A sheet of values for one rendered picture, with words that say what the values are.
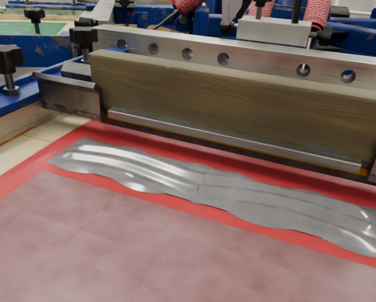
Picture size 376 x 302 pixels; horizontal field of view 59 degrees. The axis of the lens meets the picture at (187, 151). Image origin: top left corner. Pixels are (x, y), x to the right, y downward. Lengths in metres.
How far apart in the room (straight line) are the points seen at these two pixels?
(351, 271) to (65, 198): 0.26
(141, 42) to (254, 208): 0.43
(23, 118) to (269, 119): 0.31
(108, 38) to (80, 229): 0.46
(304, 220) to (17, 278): 0.24
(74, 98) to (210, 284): 0.30
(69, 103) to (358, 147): 0.35
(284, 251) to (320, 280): 0.03
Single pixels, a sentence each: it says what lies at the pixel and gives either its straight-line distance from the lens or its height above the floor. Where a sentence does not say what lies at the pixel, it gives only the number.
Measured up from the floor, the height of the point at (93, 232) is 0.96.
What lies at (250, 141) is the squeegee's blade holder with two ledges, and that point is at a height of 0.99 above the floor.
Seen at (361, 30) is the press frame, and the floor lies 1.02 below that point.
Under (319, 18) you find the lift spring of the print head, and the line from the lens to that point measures 0.81.
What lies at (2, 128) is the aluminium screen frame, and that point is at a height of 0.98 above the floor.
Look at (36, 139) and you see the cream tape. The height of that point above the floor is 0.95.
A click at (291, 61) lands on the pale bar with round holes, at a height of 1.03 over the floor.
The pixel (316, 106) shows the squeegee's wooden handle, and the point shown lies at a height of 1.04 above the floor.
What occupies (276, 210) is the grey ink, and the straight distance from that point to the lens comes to 0.33.
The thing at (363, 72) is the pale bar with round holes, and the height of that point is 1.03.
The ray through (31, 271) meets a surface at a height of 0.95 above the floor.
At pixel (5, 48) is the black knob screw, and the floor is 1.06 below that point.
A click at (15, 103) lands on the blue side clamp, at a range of 0.47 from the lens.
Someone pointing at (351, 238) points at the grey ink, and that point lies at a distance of 0.33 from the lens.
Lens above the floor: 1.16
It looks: 30 degrees down
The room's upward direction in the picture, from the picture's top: 3 degrees clockwise
